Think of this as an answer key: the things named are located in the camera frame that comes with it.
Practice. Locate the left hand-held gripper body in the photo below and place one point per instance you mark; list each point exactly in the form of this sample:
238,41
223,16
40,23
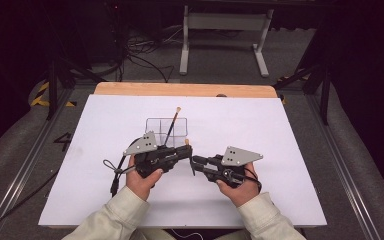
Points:
145,145

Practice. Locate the white metal stand frame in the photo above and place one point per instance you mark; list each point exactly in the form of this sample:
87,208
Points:
226,21

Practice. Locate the person's right leg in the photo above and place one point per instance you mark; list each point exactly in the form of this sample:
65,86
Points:
230,236

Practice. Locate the aluminium floor rail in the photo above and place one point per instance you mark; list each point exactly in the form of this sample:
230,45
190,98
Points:
341,166
38,143

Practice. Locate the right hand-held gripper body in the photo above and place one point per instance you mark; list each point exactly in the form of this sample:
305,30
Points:
238,156

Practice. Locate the black tripod stand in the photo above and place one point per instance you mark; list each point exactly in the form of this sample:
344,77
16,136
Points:
51,93
325,96

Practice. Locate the person's left leg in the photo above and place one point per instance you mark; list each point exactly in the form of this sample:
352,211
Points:
156,235

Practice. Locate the black stick gold loop end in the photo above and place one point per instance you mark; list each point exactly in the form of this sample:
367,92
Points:
171,128

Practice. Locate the yellow black floor tape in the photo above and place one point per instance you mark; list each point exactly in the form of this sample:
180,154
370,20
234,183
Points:
40,98
282,79

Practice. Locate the person's left hand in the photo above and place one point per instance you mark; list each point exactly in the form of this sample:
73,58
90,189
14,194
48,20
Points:
140,185

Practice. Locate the person's leg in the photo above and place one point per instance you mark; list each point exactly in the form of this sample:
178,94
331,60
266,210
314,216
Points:
230,236
156,235

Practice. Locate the clear plastic organizer box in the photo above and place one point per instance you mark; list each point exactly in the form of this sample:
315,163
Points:
153,128

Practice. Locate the person's right hand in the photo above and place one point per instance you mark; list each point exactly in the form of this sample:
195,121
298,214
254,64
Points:
240,195

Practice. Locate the dark equipment box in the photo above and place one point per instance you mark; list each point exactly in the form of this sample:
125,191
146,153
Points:
103,33

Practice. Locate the white table sheet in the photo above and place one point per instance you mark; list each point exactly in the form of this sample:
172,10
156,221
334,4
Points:
246,120

